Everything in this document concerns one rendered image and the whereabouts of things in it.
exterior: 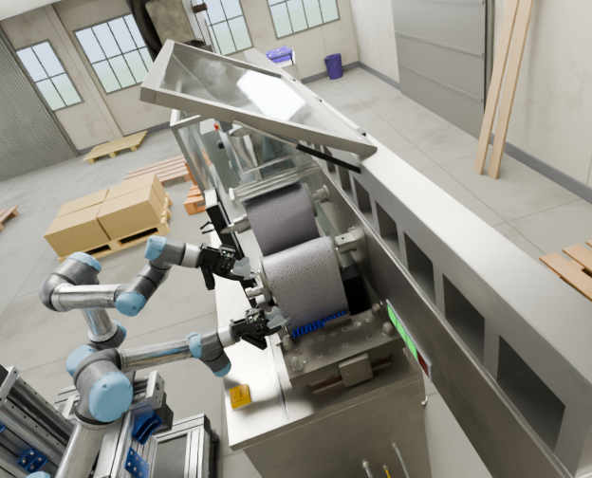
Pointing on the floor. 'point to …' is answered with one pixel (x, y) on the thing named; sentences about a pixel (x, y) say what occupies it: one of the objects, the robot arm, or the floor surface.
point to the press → (171, 24)
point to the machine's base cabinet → (352, 442)
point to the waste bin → (334, 65)
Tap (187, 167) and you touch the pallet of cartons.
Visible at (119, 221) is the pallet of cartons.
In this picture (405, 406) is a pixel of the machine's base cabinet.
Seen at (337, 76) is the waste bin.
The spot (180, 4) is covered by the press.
